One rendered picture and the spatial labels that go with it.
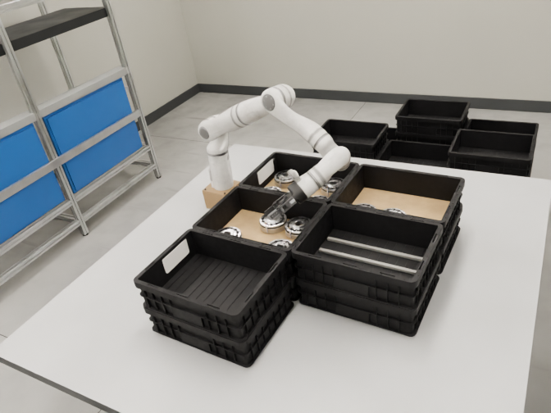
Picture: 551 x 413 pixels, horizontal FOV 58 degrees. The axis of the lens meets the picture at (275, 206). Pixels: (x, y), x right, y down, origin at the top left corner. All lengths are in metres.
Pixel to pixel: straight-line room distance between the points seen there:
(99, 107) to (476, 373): 2.97
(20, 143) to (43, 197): 0.37
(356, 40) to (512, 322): 3.64
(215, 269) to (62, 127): 2.05
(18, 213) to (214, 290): 1.99
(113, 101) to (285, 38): 2.08
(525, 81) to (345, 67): 1.59
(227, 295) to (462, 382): 0.73
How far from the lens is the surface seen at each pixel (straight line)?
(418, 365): 1.54
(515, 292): 1.80
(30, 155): 3.41
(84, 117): 3.65
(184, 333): 1.64
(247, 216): 1.94
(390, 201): 1.94
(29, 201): 3.45
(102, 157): 3.77
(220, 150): 2.13
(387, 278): 1.46
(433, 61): 4.78
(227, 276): 1.68
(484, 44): 4.67
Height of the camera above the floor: 1.89
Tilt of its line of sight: 33 degrees down
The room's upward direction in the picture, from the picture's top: 9 degrees counter-clockwise
